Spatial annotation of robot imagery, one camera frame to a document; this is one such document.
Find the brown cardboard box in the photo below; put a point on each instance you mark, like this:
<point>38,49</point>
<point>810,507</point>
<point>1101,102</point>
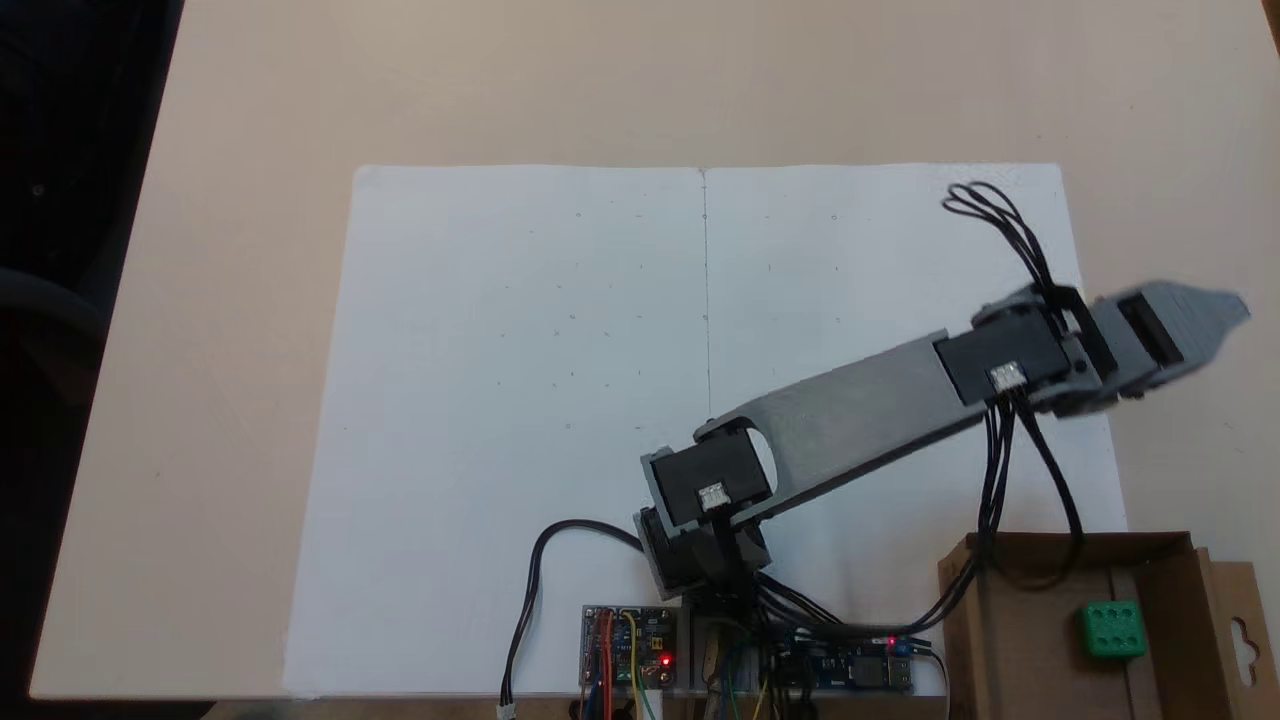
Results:
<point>1040,650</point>

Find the dark chair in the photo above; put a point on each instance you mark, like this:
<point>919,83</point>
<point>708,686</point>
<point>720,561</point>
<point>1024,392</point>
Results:
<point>50,290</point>

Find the blue circuit board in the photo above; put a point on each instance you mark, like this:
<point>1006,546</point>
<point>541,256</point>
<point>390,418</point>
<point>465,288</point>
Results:
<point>860,668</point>

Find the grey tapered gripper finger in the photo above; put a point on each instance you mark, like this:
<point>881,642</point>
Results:
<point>1205,318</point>

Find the white paper sheet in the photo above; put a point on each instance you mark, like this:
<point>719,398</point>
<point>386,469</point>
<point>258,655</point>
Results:
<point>450,400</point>
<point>860,260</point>

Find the green die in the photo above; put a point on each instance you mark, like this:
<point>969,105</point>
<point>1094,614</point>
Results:
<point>1113,630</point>

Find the small circuit board red LED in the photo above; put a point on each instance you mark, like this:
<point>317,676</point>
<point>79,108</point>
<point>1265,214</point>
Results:
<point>650,640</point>

